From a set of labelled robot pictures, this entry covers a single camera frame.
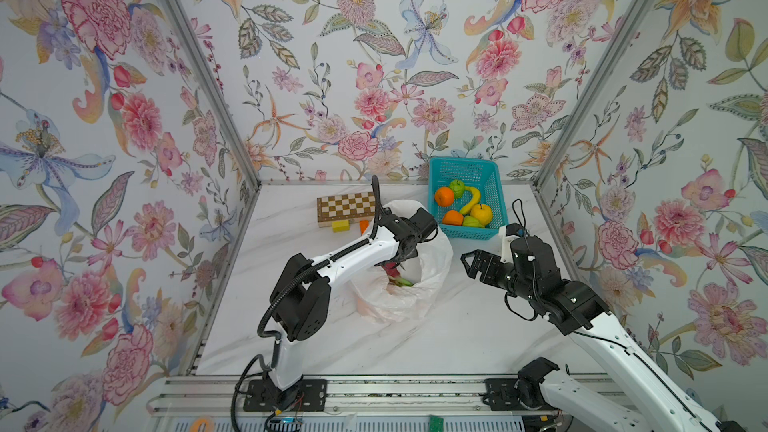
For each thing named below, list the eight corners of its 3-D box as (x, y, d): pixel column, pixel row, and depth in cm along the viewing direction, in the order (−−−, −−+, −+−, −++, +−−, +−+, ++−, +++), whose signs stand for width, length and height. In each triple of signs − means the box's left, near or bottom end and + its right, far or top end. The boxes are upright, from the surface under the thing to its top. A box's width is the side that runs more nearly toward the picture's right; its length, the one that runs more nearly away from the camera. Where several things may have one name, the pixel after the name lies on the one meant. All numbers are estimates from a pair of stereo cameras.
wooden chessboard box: (319, 228, 110) (317, 221, 107) (319, 203, 118) (317, 196, 115) (377, 222, 112) (377, 215, 109) (373, 197, 120) (373, 190, 117)
